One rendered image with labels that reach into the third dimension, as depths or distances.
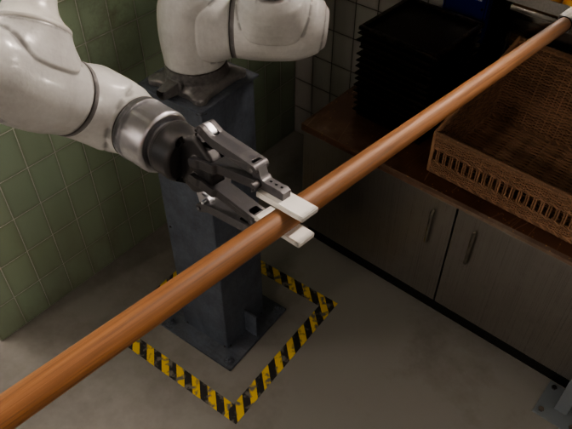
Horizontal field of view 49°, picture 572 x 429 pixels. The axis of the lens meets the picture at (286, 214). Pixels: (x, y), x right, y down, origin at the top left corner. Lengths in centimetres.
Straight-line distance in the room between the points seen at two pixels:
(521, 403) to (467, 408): 18
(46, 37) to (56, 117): 9
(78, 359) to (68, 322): 186
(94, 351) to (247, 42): 101
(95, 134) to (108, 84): 7
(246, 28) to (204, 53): 12
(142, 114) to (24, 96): 15
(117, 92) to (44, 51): 12
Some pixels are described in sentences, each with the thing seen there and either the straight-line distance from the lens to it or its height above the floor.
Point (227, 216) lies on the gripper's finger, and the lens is 80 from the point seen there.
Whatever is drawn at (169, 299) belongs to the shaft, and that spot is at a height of 139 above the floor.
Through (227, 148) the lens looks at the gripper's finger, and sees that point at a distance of 75.
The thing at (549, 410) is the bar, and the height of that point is 1.
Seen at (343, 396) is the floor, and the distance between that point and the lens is 216.
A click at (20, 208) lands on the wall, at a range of 218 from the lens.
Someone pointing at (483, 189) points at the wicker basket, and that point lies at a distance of 196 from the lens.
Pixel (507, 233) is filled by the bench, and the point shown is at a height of 55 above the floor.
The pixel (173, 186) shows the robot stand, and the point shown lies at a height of 68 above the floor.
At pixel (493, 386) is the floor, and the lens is 228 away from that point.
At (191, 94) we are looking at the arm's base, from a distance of 156.
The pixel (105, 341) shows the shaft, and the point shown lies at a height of 140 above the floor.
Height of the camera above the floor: 187
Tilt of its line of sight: 44 degrees down
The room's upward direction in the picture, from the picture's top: straight up
